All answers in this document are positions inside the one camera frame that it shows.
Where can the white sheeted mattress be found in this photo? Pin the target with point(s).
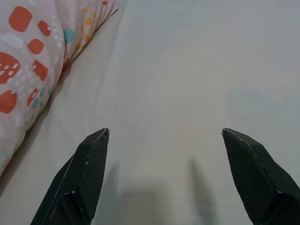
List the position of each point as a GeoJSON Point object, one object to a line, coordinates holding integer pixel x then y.
{"type": "Point", "coordinates": [168, 70]}

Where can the pink pillow with coloured dots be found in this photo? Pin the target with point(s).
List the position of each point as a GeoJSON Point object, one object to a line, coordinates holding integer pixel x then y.
{"type": "Point", "coordinates": [30, 70]}

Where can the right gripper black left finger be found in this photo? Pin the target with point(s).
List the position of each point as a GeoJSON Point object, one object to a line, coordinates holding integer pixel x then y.
{"type": "Point", "coordinates": [79, 182]}

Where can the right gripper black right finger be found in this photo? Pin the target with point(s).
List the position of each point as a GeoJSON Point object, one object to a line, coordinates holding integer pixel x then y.
{"type": "Point", "coordinates": [257, 182]}

